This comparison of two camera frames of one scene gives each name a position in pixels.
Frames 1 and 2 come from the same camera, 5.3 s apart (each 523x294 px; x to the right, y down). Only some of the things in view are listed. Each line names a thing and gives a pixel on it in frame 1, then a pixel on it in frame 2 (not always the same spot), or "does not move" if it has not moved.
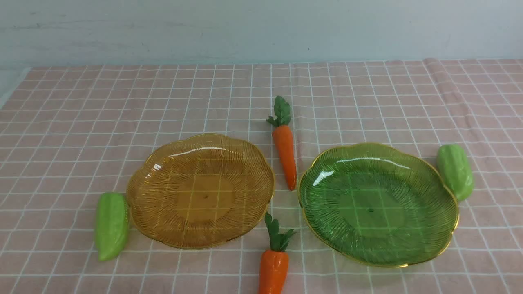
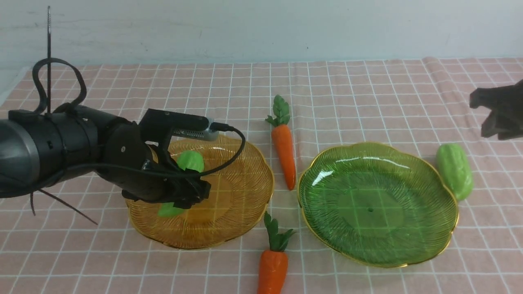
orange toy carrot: [282, 136] does not move
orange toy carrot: [274, 262] does not move
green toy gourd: [112, 224] -> [191, 159]
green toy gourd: [456, 171] does not move
